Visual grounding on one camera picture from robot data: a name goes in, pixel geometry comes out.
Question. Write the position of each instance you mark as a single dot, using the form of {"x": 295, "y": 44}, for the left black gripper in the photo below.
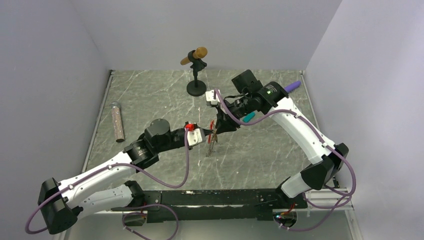
{"x": 207, "y": 132}

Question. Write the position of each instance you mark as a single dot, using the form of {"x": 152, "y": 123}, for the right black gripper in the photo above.
{"x": 224, "y": 123}

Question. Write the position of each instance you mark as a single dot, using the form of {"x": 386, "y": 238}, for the red carabiner keyring with chain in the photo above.
{"x": 212, "y": 139}

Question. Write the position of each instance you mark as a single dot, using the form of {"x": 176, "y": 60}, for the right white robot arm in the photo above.
{"x": 326, "y": 157}

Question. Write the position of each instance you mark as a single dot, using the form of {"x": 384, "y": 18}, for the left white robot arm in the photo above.
{"x": 63, "y": 203}

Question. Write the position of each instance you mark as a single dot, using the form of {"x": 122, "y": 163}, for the teal block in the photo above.
{"x": 249, "y": 117}

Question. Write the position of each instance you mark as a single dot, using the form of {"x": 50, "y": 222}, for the black microphone stand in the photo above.
{"x": 196, "y": 87}

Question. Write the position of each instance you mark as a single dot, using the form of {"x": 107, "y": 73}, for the glitter tube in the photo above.
{"x": 117, "y": 122}

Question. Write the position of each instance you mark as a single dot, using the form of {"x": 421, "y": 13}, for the brown microphone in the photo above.
{"x": 196, "y": 54}

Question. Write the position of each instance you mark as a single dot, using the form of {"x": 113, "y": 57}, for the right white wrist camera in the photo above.
{"x": 211, "y": 98}

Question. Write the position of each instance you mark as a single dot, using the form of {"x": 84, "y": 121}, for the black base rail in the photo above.
{"x": 213, "y": 204}

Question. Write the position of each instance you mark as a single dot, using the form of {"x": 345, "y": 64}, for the purple cylinder handle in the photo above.
{"x": 292, "y": 86}

